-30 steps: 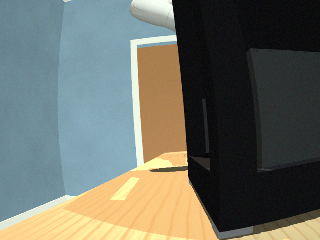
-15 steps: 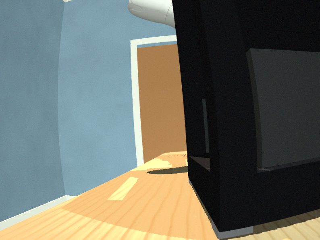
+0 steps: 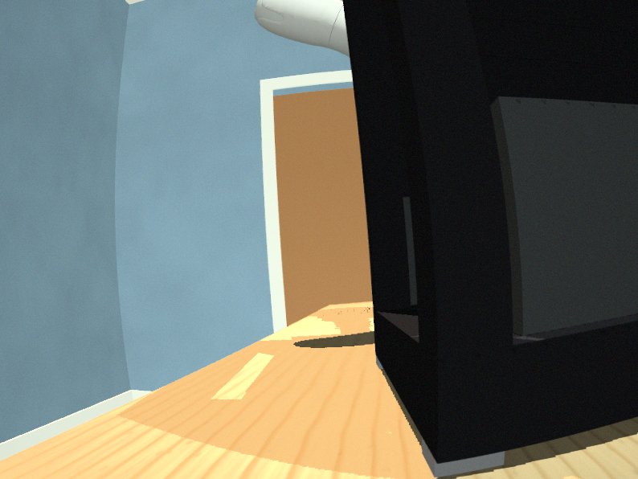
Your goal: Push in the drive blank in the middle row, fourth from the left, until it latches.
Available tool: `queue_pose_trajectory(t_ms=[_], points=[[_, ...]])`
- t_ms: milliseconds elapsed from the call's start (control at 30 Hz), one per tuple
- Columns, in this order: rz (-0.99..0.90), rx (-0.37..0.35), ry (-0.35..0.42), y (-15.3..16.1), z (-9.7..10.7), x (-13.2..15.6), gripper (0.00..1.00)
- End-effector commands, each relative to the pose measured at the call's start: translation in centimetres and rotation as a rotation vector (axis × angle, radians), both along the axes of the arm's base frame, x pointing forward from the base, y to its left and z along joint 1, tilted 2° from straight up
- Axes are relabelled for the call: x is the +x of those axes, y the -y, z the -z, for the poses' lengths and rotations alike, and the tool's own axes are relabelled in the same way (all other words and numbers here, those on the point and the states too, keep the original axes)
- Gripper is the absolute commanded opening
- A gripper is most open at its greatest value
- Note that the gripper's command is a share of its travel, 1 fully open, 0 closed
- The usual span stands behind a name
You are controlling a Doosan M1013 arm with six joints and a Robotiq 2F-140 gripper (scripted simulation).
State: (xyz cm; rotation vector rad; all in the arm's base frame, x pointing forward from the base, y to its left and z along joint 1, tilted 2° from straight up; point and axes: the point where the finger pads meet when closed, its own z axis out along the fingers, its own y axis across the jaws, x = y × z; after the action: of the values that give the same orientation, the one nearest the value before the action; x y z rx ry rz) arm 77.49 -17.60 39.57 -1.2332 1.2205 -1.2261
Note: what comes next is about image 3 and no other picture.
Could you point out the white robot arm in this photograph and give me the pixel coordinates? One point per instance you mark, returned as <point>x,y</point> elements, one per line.
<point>314,22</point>

